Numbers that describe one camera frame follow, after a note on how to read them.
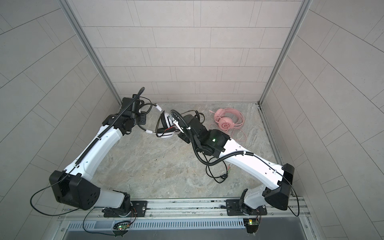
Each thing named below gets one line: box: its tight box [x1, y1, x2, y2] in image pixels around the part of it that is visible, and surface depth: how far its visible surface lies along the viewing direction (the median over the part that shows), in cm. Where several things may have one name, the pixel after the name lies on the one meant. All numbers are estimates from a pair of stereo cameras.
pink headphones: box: [214, 108, 245, 131], surface depth 105 cm
